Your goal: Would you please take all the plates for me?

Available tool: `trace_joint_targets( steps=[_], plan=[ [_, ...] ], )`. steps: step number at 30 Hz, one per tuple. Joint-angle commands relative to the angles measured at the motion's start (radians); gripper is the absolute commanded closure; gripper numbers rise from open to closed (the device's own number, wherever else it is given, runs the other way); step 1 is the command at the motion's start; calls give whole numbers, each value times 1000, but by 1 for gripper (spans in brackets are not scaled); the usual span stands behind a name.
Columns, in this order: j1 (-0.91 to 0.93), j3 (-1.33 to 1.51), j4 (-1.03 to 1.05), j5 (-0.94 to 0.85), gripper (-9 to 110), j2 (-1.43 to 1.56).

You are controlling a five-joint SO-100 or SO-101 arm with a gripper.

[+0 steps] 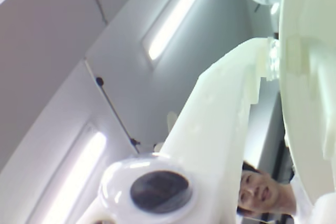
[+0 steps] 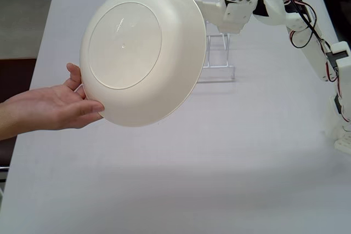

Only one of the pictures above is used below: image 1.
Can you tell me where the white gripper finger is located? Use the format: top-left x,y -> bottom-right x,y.
287,35 -> 336,224
77,37 -> 280,224

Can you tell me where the person with short dark hair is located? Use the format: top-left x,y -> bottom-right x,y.
236,160 -> 313,224

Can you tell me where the long ceiling light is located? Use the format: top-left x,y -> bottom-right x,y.
31,123 -> 108,224
143,0 -> 213,62

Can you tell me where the googly eye sticker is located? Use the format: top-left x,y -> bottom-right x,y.
98,154 -> 199,219

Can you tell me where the white plate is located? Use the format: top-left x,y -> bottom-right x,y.
278,0 -> 336,205

